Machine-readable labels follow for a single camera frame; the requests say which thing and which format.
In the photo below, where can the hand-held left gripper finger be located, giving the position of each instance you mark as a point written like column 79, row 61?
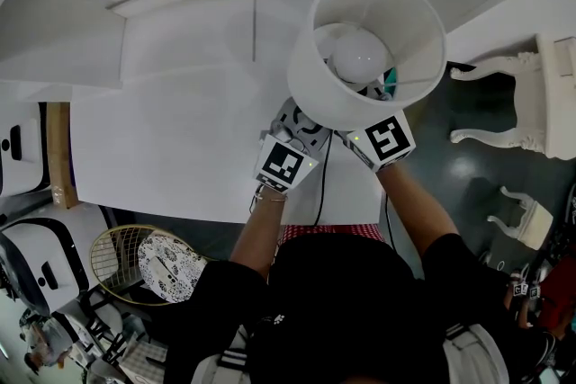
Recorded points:
column 317, row 139
column 288, row 110

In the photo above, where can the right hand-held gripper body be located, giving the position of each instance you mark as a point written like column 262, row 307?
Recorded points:
column 387, row 141

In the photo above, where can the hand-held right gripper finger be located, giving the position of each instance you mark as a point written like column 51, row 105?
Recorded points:
column 378, row 91

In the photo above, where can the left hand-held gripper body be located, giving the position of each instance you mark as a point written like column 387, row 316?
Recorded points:
column 283, row 164

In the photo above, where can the white table lamp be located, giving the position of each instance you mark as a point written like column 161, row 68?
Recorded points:
column 324, row 99

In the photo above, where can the person's right forearm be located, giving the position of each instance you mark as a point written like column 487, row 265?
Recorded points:
column 414, row 211

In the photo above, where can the person's left forearm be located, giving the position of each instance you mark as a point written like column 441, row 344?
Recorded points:
column 261, row 234

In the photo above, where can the white desk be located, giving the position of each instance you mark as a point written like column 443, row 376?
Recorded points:
column 180, row 148

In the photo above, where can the teal rolled yoga mat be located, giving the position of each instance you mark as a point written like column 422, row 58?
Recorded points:
column 392, row 81

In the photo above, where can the red checked garment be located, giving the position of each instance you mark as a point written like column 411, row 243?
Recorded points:
column 333, row 231

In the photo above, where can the floral round seat cushion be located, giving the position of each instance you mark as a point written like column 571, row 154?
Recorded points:
column 184, row 279

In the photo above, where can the person's black shirt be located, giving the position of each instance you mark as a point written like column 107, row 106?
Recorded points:
column 342, row 306

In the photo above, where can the white ornate dressing table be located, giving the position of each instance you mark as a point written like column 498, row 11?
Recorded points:
column 540, row 103

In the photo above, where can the white remote control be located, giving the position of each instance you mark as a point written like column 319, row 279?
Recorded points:
column 164, row 272

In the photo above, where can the white ornate stool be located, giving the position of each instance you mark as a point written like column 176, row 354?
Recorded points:
column 533, row 225

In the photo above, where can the brown cardboard box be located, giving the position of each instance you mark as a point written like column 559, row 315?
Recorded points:
column 60, row 157

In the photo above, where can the white and black appliance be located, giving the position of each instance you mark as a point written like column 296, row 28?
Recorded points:
column 22, row 148
column 45, row 252

